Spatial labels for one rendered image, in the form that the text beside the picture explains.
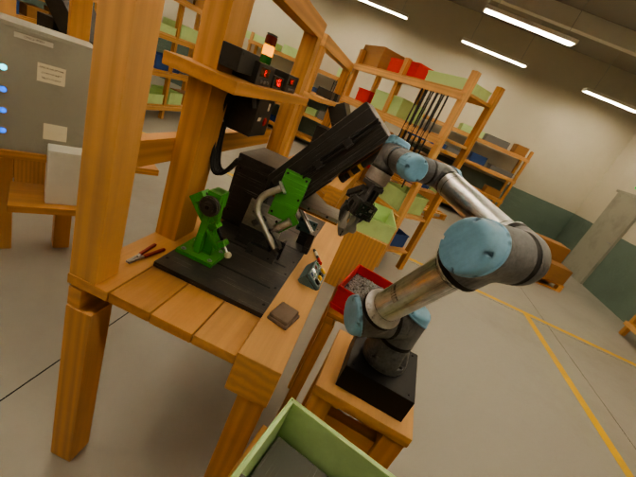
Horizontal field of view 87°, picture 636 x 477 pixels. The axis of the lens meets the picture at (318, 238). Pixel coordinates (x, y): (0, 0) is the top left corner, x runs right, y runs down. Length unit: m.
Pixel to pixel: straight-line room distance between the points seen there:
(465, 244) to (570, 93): 10.40
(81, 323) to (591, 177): 11.23
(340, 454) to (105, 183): 0.88
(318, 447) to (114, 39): 1.03
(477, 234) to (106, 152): 0.87
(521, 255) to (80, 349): 1.28
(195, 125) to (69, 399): 1.07
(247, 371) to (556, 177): 10.56
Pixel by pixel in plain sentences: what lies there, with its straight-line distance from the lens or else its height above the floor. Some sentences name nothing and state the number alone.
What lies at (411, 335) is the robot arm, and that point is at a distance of 1.06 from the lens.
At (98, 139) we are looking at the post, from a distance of 1.01.
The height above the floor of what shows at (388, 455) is 0.75.
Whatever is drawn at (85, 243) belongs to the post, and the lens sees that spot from 1.14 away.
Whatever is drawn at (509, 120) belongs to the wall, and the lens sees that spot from 10.62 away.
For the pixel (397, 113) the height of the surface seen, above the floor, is 1.70.
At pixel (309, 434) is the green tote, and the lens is 0.92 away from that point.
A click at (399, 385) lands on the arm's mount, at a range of 1.14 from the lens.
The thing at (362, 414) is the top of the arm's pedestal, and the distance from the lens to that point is 1.13.
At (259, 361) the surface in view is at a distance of 1.02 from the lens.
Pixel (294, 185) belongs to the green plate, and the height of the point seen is 1.22.
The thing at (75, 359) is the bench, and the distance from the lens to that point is 1.43.
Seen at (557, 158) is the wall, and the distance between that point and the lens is 11.06.
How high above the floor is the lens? 1.62
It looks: 23 degrees down
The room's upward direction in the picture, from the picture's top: 24 degrees clockwise
